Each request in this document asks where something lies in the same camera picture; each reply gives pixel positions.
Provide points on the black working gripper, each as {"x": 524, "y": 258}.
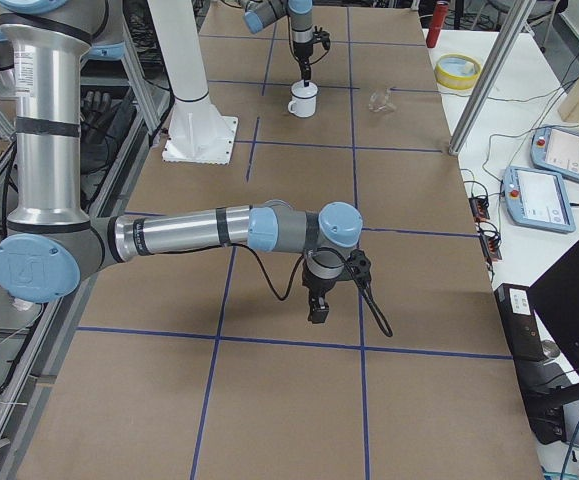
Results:
{"x": 301, "y": 51}

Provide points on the white mug lid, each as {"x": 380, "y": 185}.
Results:
{"x": 303, "y": 90}

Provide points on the white enamel mug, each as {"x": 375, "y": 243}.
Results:
{"x": 302, "y": 108}

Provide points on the silver blue working robot arm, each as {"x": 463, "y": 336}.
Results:
{"x": 303, "y": 36}

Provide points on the red cylinder bottle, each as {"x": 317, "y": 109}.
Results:
{"x": 437, "y": 21}

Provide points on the yellow tape roll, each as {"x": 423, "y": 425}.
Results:
{"x": 457, "y": 71}

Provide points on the orange electronics board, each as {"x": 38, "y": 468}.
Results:
{"x": 490, "y": 245}
{"x": 479, "y": 206}

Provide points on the black desktop computer box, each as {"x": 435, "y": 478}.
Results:
{"x": 519, "y": 322}

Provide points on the near teach pendant tablet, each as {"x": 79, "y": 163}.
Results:
{"x": 537, "y": 199}

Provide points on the teach pendant tablet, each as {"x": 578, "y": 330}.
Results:
{"x": 537, "y": 199}
{"x": 556, "y": 149}

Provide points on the far teach pendant tablet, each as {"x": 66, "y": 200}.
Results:
{"x": 556, "y": 149}

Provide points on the working arm camera mount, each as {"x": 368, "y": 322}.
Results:
{"x": 321, "y": 36}

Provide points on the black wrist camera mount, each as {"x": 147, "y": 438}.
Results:
{"x": 359, "y": 267}

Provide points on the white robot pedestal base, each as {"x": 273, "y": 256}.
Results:
{"x": 197, "y": 132}

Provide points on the aluminium frame post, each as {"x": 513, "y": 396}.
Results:
{"x": 498, "y": 55}

